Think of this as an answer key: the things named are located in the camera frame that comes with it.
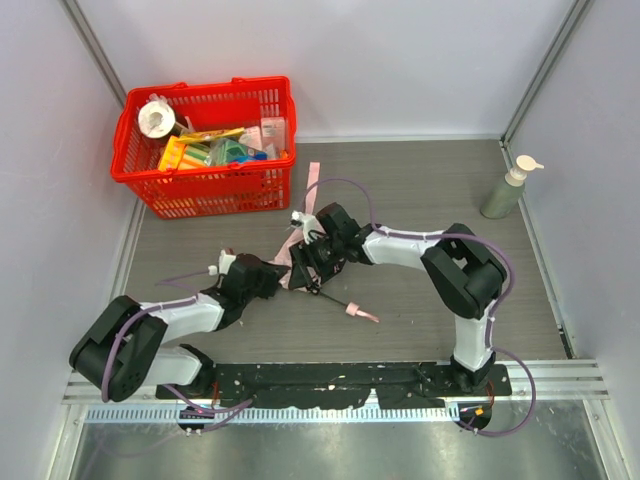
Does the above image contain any pink folding umbrella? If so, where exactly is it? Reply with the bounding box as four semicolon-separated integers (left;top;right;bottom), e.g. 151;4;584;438
272;162;379;323

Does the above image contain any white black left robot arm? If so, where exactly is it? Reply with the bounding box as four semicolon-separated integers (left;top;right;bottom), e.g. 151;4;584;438
69;251;290;402

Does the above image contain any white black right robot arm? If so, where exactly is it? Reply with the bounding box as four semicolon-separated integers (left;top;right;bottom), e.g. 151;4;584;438
287;203;507;393

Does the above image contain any red plastic shopping basket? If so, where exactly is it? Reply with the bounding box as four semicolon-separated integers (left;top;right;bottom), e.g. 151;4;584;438
111;76;296;219

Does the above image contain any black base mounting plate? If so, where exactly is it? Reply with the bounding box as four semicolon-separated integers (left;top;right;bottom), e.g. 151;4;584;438
175;362;512;410

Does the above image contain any green packaged item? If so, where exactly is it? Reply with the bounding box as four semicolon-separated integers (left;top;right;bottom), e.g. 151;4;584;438
211;139;266;166

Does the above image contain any white pink small box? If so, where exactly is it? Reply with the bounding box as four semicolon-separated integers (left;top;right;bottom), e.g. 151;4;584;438
260;116;287;150

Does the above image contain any orange yellow snack box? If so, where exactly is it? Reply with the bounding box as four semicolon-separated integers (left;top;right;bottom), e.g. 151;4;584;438
157;136;210;172

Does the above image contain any yellow snack packet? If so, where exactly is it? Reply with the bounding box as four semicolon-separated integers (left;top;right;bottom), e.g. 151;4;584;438
178;127;245;145

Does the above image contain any white tape roll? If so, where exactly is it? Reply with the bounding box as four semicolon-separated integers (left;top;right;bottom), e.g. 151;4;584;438
138;100;176;139

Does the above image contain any green pump soap bottle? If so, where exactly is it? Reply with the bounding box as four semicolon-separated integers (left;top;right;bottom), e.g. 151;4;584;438
480;155;544;219

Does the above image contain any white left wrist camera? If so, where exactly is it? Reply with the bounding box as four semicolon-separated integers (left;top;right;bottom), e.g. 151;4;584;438
207;249;237;276

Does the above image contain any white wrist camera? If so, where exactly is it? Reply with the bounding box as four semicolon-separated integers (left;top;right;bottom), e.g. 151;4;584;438
290;210;324;244
207;249;237;276

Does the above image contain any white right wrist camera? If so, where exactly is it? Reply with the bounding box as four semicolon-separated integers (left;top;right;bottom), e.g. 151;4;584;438
290;210;324;244

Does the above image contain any white slotted cable duct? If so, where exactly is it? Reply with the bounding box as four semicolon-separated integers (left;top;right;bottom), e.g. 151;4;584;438
85;403;459;425

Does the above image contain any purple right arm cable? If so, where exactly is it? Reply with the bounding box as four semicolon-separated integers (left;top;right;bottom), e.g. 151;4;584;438
302;177;539;440

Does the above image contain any aluminium frame rail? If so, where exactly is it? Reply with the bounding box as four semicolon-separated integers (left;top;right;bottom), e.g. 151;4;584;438
62;359;610;405

